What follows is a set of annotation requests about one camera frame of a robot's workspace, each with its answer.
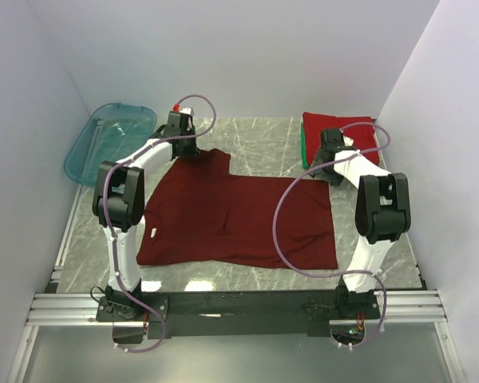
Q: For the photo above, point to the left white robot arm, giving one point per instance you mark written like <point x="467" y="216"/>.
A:
<point x="119" y="204"/>

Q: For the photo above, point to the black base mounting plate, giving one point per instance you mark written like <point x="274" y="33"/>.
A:
<point x="220" y="313"/>

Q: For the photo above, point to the blue transparent plastic bin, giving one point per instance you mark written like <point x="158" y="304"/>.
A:
<point x="113" y="132"/>

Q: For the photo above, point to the dark red t-shirt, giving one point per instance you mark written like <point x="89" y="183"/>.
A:
<point x="200" y="212"/>

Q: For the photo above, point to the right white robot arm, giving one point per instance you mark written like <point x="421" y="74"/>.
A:
<point x="382" y="215"/>

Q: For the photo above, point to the aluminium frame rail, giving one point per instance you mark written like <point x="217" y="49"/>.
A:
<point x="410" y="306"/>

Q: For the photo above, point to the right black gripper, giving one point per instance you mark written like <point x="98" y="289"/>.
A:
<point x="335" y="179"/>

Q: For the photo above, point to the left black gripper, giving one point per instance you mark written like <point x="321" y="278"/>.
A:
<point x="193" y="151"/>

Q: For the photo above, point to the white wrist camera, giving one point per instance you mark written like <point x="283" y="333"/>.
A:
<point x="349" y="142"/>
<point x="178" y="108"/>

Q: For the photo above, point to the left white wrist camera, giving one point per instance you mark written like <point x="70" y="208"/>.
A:
<point x="178" y="108"/>

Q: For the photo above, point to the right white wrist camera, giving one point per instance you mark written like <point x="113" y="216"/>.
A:
<point x="349" y="142"/>

